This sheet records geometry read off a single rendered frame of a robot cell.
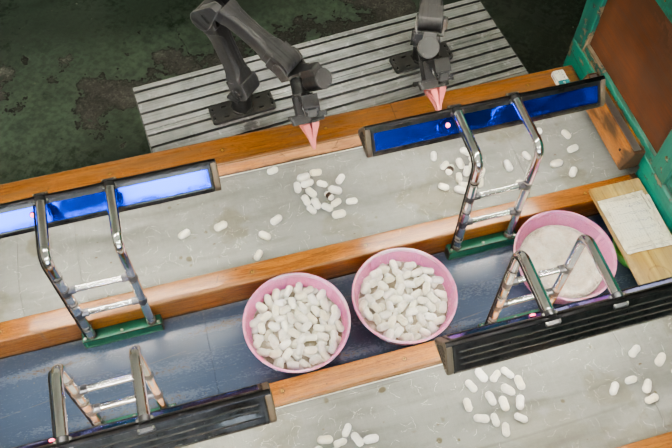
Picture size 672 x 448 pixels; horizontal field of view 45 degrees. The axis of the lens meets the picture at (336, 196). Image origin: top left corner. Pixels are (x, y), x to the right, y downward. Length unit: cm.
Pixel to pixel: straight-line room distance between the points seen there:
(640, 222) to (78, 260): 148
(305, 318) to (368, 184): 44
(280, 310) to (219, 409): 53
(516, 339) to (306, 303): 62
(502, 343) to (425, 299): 44
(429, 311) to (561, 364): 34
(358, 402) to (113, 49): 221
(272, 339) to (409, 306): 36
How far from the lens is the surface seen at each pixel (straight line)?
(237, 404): 159
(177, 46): 365
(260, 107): 250
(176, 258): 215
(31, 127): 350
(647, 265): 223
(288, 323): 206
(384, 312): 205
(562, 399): 205
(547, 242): 224
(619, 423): 207
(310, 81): 214
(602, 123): 239
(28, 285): 222
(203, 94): 256
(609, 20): 240
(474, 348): 165
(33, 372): 218
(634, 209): 231
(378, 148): 191
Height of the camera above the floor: 260
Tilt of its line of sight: 57 degrees down
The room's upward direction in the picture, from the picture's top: 1 degrees clockwise
